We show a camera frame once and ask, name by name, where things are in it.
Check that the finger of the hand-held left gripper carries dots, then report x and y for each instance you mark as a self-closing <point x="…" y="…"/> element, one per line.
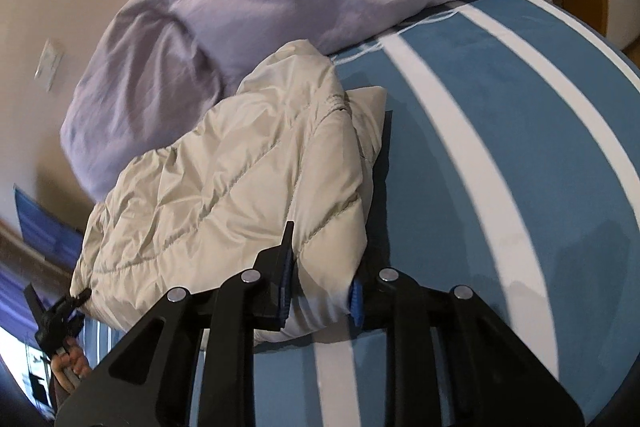
<point x="80" y="296"/>
<point x="35" y="302"/>

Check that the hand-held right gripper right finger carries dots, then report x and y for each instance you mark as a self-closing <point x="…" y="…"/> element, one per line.
<point x="356" y="302"/>

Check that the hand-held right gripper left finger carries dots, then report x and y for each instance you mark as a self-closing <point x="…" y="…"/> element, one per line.
<point x="282" y="279"/>

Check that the beige puffer jacket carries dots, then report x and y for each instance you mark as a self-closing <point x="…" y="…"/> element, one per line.
<point x="225" y="187"/>

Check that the person's left hand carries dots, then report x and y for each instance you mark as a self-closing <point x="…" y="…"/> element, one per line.
<point x="75" y="364"/>

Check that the blue white striped bed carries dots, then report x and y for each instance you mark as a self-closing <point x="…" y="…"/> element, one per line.
<point x="450" y="132"/>

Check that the white wall switch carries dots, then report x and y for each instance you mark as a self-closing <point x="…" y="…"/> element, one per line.
<point x="50" y="63"/>

